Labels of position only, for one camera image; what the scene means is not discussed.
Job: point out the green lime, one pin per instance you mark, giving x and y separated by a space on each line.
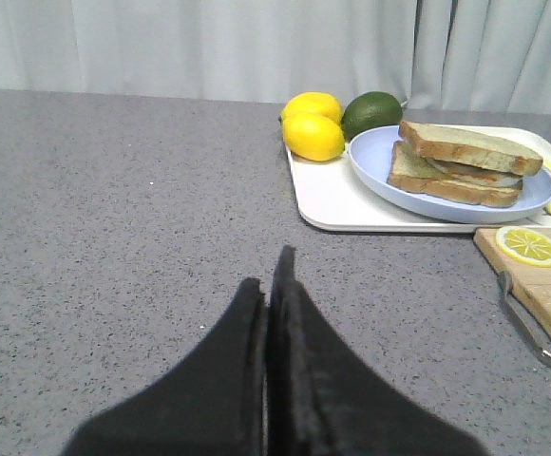
370 110

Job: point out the bread slice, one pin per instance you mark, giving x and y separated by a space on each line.
451 144
413 174

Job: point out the metal cutting board handle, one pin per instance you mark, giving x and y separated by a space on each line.
533 342

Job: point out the light blue plate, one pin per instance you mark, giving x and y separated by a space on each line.
371 159

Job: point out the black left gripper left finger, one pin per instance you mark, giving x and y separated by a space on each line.
211 403

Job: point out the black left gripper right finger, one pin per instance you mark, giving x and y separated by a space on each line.
324 400

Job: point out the white rectangular tray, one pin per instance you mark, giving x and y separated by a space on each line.
330 196

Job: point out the front yellow lemon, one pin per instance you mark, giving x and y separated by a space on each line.
313 137

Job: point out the yellow lemon slice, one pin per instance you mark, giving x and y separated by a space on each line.
524 245

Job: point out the back yellow lemon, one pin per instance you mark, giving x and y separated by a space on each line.
321 103

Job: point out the white curtain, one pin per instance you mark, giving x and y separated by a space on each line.
455 55

